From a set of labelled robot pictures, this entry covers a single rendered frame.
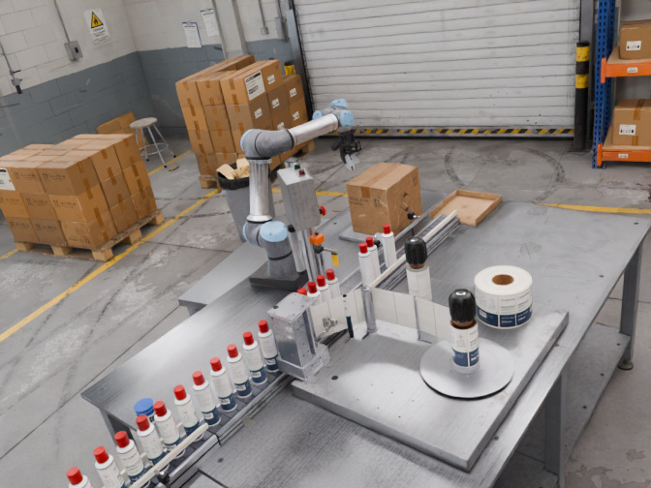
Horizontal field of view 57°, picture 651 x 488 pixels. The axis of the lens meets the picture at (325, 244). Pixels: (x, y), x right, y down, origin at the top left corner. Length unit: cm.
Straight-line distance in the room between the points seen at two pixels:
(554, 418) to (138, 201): 437
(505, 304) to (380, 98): 500
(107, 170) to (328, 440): 406
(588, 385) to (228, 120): 432
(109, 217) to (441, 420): 422
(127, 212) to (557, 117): 424
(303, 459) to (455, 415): 48
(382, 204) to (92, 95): 607
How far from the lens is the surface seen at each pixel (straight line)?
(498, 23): 639
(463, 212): 321
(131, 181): 580
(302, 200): 217
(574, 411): 294
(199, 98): 630
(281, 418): 210
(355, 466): 191
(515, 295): 220
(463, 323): 196
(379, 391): 205
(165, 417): 193
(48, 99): 809
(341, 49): 704
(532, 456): 273
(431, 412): 196
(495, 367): 209
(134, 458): 191
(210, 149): 645
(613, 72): 559
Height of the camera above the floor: 224
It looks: 27 degrees down
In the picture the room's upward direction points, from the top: 11 degrees counter-clockwise
